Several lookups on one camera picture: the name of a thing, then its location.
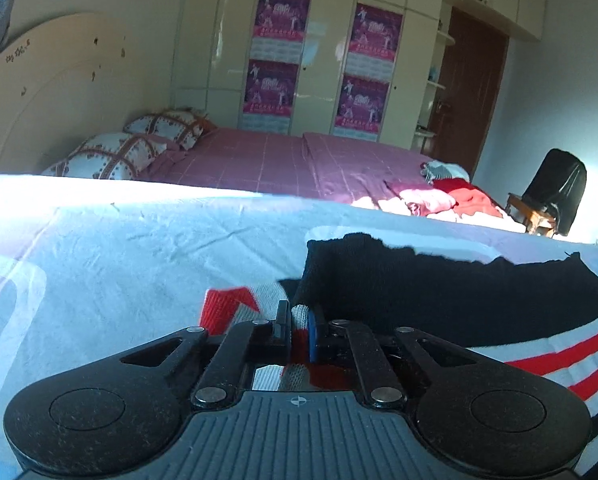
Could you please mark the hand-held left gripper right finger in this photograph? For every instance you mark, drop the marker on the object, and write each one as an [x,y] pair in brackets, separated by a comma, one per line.
[312,335]

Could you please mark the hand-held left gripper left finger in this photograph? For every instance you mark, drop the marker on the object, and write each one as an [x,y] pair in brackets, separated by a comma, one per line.
[283,332]

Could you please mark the striped knit sweater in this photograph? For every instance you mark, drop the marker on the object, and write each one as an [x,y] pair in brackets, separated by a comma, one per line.
[429,300]

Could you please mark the pink checked bedsheet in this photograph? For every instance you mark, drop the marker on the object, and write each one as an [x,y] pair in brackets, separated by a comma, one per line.
[279,160]

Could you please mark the pink garment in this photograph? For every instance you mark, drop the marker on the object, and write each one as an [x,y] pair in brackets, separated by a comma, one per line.
[429,201]

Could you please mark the red garment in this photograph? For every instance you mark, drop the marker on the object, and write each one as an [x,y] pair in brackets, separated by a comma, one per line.
[471,199]

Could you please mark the grey striped garment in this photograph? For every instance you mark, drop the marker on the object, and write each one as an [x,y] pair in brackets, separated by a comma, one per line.
[441,170]

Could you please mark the patterned pillow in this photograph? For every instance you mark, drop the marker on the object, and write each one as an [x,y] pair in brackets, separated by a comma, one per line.
[171,125]
[109,155]

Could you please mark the cream corner shelves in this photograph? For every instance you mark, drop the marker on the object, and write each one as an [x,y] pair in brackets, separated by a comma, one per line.
[436,85]

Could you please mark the black chair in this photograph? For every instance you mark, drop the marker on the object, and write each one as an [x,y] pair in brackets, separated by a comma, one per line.
[556,190]

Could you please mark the brown wooden door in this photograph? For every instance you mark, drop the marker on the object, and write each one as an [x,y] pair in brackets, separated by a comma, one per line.
[471,95]

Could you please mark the cream rounded headboard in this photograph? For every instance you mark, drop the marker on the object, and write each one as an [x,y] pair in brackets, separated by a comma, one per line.
[64,95]

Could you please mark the purple wall poster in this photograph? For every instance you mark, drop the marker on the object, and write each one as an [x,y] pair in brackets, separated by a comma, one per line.
[281,22]
[271,92]
[376,32]
[361,105]

